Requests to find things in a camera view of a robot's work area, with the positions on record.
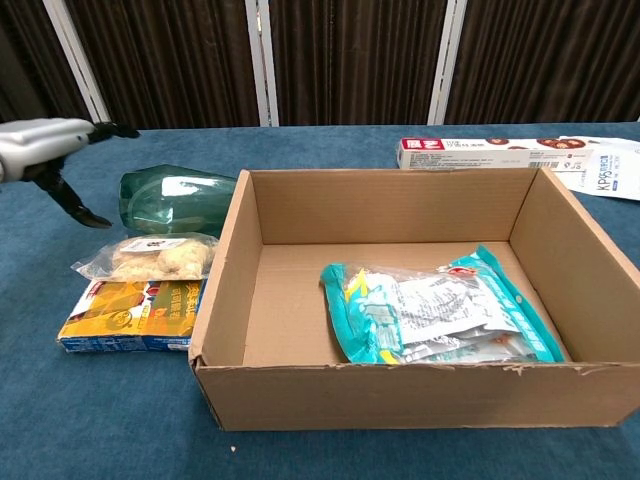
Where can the yellow and blue box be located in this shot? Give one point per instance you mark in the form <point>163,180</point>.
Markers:
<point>130,315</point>

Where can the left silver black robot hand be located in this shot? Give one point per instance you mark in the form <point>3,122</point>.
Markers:
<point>35,145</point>

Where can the clear bag of pastries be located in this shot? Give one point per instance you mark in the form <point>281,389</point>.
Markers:
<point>150,260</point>

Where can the white partition post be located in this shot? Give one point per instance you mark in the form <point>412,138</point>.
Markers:
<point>446,65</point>
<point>80,70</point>
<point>262,65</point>

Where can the long white red-label box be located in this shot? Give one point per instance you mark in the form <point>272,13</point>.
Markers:
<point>475,159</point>

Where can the white and blue packet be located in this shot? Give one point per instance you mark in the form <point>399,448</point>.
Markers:
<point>612,172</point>

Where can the blue table cloth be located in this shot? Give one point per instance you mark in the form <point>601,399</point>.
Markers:
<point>100,400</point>

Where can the green transparent spray bottle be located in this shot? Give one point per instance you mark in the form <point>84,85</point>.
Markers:
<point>170,205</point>

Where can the dark brown partition panel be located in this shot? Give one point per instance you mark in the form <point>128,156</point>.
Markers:
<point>545,60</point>
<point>25,65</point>
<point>355,60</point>
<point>170,60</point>

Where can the teal and white snack bag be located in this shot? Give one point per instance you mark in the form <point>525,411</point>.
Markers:
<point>430,315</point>

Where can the open brown cardboard box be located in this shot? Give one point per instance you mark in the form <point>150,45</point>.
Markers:
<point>400,395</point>

